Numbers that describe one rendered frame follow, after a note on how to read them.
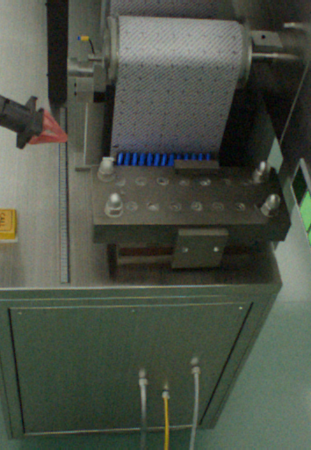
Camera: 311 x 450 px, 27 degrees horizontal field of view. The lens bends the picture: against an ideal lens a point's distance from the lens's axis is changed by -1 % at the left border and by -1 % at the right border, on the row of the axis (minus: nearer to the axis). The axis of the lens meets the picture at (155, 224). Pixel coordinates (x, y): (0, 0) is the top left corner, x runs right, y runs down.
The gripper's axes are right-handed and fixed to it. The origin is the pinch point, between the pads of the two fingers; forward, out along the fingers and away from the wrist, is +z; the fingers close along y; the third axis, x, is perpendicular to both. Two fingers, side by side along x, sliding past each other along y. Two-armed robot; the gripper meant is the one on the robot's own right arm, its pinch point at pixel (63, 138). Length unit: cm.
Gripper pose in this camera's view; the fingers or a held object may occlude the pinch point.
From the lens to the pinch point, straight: 134.2
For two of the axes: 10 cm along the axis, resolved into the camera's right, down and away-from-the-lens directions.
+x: 5.9, -5.6, -5.8
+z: 8.0, 3.2, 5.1
